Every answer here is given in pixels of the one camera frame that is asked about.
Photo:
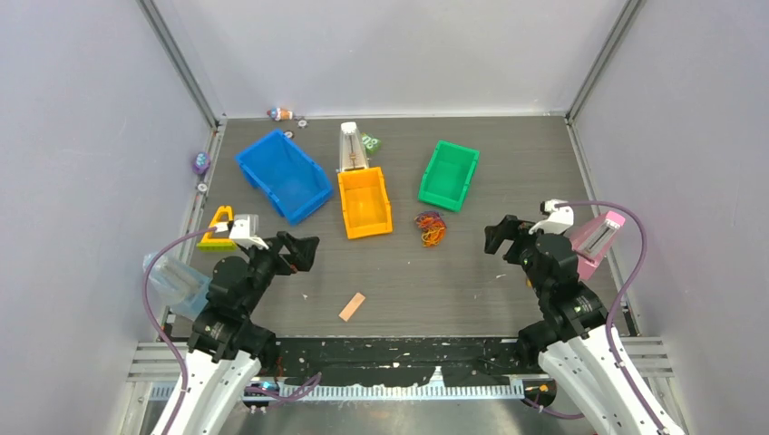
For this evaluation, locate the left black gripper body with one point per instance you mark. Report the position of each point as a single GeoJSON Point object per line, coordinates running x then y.
{"type": "Point", "coordinates": [266, 263]}

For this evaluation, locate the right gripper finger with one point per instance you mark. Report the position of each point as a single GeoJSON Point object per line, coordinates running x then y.
{"type": "Point", "coordinates": [507, 230]}
{"type": "Point", "coordinates": [525, 228]}

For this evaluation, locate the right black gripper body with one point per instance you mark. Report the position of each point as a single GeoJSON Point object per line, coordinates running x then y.
{"type": "Point", "coordinates": [520, 252]}

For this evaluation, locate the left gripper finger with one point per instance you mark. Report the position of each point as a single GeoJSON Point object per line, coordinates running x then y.
{"type": "Point", "coordinates": [287, 243]}
{"type": "Point", "coordinates": [303, 251]}

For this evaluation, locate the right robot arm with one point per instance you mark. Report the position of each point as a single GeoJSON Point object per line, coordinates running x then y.
{"type": "Point", "coordinates": [574, 343]}

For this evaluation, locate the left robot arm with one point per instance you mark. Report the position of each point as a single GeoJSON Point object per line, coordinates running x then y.
{"type": "Point", "coordinates": [226, 349]}

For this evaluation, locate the yellow triangle block left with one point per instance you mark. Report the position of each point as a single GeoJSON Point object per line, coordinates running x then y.
{"type": "Point", "coordinates": [218, 240]}

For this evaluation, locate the pink metronome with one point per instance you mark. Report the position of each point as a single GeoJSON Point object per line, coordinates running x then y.
{"type": "Point", "coordinates": [592, 241]}

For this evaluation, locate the orange plastic bin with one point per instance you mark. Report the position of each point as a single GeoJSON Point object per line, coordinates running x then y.
{"type": "Point", "coordinates": [365, 205]}

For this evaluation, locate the tan wooden block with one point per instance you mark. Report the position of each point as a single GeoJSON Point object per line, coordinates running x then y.
{"type": "Point", "coordinates": [351, 307]}

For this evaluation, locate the green plastic bin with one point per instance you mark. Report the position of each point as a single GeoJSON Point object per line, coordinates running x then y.
{"type": "Point", "coordinates": [448, 176]}

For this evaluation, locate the blue plastic bin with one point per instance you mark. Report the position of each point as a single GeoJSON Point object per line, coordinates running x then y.
{"type": "Point", "coordinates": [294, 184]}

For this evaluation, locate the clear blue plastic bag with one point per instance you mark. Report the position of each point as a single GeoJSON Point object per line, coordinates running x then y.
{"type": "Point", "coordinates": [182, 288]}

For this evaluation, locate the white metronome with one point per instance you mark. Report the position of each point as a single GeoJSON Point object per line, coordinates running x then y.
{"type": "Point", "coordinates": [352, 151]}

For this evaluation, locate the purple lotus toy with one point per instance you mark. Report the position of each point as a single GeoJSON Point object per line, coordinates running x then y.
{"type": "Point", "coordinates": [201, 163]}

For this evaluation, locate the green owl toy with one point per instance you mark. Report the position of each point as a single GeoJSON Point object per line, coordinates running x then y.
{"type": "Point", "coordinates": [370, 143]}

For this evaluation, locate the clown figurine toy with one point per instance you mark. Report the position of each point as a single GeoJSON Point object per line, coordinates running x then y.
{"type": "Point", "coordinates": [280, 114]}

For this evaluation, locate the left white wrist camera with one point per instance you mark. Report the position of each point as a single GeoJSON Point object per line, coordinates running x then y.
{"type": "Point", "coordinates": [243, 231]}

